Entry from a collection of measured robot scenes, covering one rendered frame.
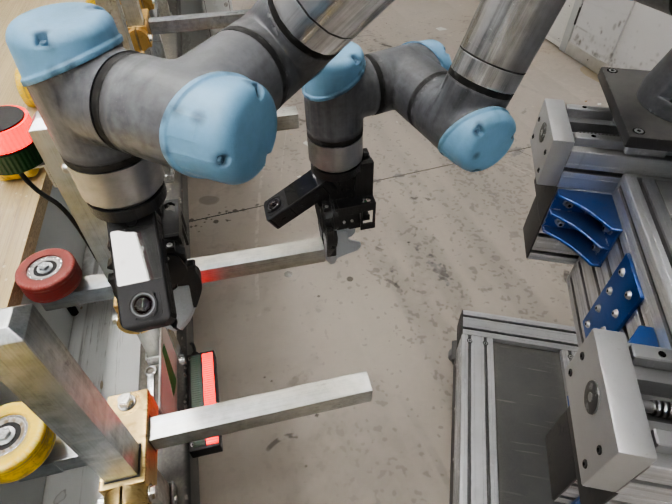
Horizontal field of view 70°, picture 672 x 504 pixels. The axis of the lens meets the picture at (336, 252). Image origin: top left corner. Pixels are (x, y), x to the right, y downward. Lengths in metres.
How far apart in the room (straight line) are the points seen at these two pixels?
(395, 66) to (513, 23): 0.16
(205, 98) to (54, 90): 0.12
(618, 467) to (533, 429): 0.87
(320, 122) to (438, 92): 0.15
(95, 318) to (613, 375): 0.91
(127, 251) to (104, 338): 0.59
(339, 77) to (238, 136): 0.27
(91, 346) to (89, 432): 0.54
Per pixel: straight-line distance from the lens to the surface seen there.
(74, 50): 0.39
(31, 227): 0.90
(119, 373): 1.00
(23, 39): 0.40
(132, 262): 0.48
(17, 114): 0.61
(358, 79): 0.59
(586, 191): 0.92
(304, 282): 1.85
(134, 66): 0.38
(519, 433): 1.39
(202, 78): 0.34
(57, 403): 0.48
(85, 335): 1.08
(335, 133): 0.61
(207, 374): 0.85
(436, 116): 0.56
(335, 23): 0.39
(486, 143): 0.54
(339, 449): 1.52
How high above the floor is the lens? 1.42
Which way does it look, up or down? 47 degrees down
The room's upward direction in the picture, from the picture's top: straight up
